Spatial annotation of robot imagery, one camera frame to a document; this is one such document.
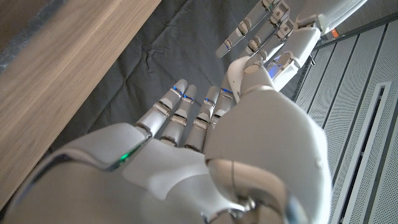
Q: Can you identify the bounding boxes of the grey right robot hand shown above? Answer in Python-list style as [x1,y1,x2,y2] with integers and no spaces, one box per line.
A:
[0,55,333,224]

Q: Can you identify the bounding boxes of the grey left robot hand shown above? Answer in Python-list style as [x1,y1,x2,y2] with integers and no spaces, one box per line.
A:
[215,0,369,93]

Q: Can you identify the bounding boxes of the black backdrop curtain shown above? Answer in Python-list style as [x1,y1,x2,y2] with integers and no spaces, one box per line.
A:
[49,0,315,153]

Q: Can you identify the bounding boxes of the wooden table panel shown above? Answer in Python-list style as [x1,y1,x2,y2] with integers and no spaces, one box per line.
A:
[0,0,68,74]

